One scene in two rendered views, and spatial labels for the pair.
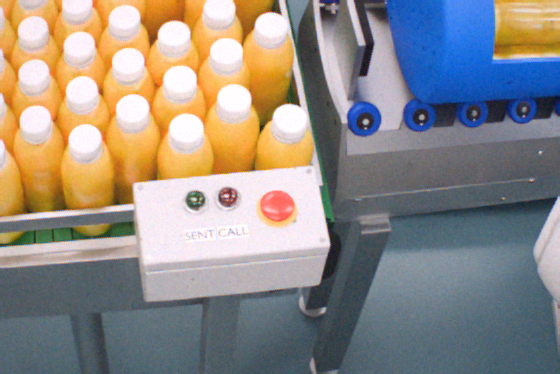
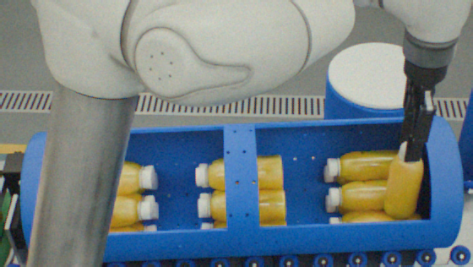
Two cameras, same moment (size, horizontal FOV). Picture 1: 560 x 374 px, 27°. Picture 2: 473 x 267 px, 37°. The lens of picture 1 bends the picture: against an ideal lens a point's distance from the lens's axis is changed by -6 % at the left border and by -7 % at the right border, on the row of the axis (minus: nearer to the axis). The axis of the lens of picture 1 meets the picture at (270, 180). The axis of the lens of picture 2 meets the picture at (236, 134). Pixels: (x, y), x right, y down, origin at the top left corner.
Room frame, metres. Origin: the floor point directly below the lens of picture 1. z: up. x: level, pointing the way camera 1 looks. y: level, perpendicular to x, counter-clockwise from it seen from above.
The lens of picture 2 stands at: (0.12, -0.85, 2.23)
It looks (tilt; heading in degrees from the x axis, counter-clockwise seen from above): 43 degrees down; 17
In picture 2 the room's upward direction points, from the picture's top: 2 degrees counter-clockwise
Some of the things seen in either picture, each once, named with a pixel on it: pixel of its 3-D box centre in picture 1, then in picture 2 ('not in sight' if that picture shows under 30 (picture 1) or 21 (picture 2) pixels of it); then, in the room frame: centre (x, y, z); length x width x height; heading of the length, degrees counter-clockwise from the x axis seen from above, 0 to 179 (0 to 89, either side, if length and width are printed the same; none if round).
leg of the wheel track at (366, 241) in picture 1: (345, 303); not in sight; (0.93, -0.16, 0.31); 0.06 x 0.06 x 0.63; 17
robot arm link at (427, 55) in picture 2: not in sight; (430, 42); (1.16, -0.89, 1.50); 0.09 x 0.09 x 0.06
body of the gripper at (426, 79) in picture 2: not in sight; (423, 76); (1.16, -0.89, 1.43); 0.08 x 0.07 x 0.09; 16
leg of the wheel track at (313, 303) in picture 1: (332, 233); not in sight; (1.06, -0.12, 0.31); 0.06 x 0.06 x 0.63; 17
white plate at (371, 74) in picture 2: not in sight; (380, 74); (1.66, -0.80, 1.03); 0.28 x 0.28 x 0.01
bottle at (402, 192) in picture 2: not in sight; (404, 182); (1.16, -0.89, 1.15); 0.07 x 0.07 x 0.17
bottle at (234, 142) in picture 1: (229, 143); not in sight; (0.80, 0.06, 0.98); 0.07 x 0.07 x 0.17
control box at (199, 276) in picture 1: (227, 235); not in sight; (0.64, 0.04, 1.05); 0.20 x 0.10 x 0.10; 107
